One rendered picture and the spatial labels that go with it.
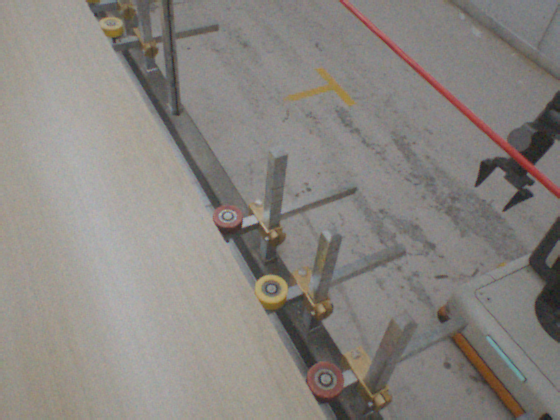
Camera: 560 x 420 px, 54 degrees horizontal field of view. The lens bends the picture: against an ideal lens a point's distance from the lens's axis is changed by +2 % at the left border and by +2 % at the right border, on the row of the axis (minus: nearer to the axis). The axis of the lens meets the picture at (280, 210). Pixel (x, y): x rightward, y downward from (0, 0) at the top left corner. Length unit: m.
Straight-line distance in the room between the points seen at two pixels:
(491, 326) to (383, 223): 0.79
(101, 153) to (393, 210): 1.60
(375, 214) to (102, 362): 1.79
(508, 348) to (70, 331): 1.50
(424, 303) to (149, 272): 1.45
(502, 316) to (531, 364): 0.19
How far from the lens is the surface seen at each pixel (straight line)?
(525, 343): 2.22
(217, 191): 1.79
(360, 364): 1.32
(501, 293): 2.30
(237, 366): 1.23
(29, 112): 1.84
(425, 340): 1.40
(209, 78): 3.45
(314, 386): 1.22
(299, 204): 1.57
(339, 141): 3.09
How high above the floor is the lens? 2.02
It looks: 49 degrees down
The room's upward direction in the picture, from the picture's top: 7 degrees clockwise
